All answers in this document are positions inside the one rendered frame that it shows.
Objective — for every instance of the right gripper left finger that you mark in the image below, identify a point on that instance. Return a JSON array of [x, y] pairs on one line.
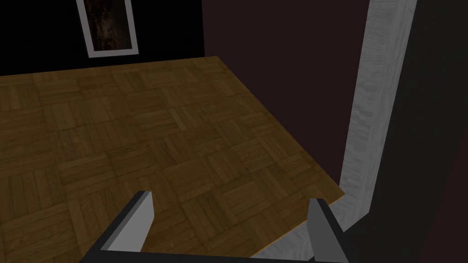
[[131, 228]]

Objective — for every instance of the white framed dark picture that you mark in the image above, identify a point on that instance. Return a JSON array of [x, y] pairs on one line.
[[109, 27]]

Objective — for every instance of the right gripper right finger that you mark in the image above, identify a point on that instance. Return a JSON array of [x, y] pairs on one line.
[[323, 233]]

